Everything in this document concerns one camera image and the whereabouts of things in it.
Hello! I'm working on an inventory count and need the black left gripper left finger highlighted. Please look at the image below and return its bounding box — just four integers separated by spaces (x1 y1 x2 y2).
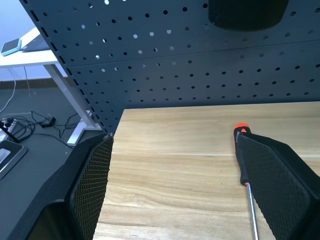
4 133 115 240

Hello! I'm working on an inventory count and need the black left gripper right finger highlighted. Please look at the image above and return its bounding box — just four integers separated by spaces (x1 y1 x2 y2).
235 131 320 240

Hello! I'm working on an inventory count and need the dark perforated pegboard panel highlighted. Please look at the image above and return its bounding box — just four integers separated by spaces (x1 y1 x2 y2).
19 0 320 134

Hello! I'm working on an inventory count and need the white desk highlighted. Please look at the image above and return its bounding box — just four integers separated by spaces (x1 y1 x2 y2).
0 26 103 147

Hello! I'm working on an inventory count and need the blue edged dark device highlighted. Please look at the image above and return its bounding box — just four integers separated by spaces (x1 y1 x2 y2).
0 38 23 57

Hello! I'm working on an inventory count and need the black holder on pegboard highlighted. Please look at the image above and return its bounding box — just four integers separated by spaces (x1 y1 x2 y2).
207 0 290 32

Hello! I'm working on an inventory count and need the orange black handled screwdriver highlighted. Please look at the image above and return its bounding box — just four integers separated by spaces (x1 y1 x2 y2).
233 122 260 240

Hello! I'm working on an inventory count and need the grey flat base plate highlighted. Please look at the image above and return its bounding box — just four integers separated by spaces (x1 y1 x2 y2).
0 139 29 180

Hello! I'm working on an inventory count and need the tangle of black cables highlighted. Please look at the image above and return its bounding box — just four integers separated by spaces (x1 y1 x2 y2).
0 110 83 145

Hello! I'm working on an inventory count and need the white hanging cable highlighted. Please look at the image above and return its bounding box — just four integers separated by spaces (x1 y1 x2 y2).
0 66 32 114

